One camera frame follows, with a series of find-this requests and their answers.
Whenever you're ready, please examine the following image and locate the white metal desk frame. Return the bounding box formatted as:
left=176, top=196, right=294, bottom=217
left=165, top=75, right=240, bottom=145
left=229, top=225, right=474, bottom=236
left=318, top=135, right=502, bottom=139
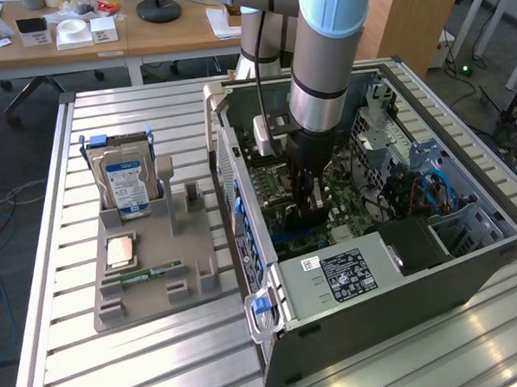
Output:
left=445, top=0, right=517, bottom=94

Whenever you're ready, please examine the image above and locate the blue disk wire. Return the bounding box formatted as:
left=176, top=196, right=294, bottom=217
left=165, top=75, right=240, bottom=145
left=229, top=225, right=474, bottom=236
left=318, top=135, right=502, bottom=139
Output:
left=421, top=165, right=460, bottom=214

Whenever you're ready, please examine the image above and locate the silver CPU chip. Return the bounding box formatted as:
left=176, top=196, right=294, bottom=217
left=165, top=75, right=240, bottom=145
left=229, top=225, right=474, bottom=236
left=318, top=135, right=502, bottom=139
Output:
left=103, top=235, right=137, bottom=270

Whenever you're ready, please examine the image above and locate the CPU socket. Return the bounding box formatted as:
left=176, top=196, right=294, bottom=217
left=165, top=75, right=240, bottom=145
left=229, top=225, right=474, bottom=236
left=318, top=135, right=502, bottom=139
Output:
left=263, top=163, right=295, bottom=199

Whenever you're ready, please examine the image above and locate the white tape roll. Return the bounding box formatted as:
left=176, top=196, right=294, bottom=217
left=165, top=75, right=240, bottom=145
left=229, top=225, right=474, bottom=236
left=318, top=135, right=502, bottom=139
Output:
left=57, top=18, right=86, bottom=36

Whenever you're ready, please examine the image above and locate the white cube box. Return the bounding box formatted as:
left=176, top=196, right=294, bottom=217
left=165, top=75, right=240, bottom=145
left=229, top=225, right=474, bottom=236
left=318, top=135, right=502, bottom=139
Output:
left=89, top=15, right=118, bottom=46

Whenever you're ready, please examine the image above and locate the white paper stack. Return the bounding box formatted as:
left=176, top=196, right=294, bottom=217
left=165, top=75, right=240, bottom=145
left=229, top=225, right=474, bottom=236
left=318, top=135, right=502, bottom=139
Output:
left=204, top=5, right=242, bottom=41

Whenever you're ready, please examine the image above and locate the open dark grey PC case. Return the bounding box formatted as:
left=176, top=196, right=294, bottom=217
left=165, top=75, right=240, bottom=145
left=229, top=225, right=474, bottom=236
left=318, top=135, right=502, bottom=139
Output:
left=202, top=51, right=517, bottom=387

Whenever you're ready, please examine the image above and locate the silver chipset heatsink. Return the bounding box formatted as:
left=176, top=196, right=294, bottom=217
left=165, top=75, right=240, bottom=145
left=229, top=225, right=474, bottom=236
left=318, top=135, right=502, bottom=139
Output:
left=329, top=223, right=356, bottom=243

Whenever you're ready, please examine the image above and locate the grey power supply unit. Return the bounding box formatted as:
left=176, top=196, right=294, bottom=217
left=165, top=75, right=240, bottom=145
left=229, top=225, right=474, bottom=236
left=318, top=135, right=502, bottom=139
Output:
left=275, top=231, right=407, bottom=324

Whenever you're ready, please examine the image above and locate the black low-profile graphics card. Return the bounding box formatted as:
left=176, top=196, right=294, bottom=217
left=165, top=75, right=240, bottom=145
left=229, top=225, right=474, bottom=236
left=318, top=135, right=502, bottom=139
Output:
left=279, top=183, right=333, bottom=235

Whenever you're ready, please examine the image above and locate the white flat box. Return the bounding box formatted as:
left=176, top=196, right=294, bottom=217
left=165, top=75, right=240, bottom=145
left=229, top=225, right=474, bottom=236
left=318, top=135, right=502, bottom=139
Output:
left=54, top=26, right=96, bottom=52

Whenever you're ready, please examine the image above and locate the black round lamp base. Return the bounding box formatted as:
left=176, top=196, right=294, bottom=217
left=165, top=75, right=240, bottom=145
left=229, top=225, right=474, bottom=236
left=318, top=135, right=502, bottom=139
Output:
left=135, top=0, right=184, bottom=24

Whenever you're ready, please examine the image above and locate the perforated metal drive cage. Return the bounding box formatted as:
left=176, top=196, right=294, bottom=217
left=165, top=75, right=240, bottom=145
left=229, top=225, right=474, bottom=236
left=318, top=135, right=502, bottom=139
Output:
left=346, top=77, right=455, bottom=198

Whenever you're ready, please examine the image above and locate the brown wooden cabinet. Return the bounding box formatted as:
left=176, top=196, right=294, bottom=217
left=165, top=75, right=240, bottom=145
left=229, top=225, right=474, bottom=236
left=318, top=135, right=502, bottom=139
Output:
left=352, top=0, right=473, bottom=79

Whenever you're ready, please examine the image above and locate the hard disk in blue caddy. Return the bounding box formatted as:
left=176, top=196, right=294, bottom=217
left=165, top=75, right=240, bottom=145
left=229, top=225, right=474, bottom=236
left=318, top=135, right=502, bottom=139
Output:
left=75, top=125, right=159, bottom=223

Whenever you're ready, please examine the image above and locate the black chair base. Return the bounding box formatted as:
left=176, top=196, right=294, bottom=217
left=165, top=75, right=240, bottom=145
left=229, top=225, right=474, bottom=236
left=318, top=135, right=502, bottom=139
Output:
left=0, top=67, right=108, bottom=128

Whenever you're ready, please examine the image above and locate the grey printed parts rack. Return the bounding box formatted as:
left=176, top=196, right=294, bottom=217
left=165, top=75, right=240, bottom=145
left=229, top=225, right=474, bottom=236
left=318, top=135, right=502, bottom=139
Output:
left=84, top=153, right=225, bottom=334

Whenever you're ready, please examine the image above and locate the black camera cable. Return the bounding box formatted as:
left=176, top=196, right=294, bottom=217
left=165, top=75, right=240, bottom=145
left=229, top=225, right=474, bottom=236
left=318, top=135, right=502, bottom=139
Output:
left=250, top=0, right=284, bottom=120

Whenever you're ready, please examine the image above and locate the wooden office desk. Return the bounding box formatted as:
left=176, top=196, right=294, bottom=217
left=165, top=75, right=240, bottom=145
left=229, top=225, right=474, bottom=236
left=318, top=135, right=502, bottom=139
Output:
left=0, top=0, right=132, bottom=94
left=125, top=0, right=365, bottom=87

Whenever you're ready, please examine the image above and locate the silver metal disk bay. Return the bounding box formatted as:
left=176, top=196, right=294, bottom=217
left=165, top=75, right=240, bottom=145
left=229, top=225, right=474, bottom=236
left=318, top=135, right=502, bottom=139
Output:
left=426, top=200, right=506, bottom=258

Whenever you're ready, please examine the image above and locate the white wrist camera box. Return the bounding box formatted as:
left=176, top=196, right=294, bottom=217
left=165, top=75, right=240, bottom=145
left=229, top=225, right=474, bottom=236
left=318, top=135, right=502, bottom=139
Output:
left=252, top=113, right=281, bottom=158

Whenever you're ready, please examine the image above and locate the green motherboard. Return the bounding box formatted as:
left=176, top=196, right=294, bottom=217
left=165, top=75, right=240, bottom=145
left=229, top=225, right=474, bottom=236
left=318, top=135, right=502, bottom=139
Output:
left=237, top=124, right=384, bottom=264

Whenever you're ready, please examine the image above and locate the white box with black top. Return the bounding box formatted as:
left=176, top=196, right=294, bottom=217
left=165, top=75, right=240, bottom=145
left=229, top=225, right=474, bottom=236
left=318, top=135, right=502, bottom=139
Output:
left=15, top=16, right=53, bottom=48

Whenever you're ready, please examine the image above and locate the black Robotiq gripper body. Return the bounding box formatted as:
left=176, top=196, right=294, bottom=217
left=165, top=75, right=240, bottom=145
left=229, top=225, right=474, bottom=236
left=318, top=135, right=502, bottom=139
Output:
left=284, top=127, right=337, bottom=176

